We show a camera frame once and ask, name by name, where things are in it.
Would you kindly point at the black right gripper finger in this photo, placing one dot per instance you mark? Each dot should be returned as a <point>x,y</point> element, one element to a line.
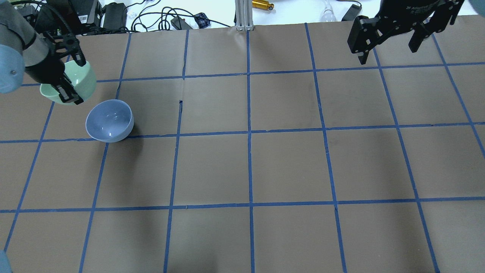
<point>422,31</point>
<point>363,57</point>

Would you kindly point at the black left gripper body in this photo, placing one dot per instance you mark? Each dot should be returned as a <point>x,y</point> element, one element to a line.
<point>46,71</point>

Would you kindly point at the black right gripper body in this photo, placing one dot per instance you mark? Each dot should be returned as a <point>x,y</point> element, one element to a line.
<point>411,12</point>

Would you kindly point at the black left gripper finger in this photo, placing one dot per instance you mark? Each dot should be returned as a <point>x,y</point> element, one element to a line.
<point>66,94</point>
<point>78,56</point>

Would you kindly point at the green bowl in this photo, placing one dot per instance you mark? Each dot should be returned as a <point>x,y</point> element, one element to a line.
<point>82,78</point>

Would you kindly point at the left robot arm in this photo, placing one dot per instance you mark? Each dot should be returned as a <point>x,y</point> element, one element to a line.
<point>16,35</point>

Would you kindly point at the blue bowl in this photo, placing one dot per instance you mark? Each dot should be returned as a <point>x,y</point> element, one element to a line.
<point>110,121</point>

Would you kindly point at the black power brick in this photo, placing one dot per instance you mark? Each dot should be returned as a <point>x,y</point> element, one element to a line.
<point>114,16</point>

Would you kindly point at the black power adapter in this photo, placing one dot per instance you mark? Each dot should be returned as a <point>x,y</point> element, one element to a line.
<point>180,24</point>

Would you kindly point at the gold cylindrical connector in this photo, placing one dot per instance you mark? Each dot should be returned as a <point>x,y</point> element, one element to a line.
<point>262,5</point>

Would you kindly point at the aluminium profile post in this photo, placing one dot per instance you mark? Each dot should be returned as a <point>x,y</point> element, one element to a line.
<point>243,15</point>

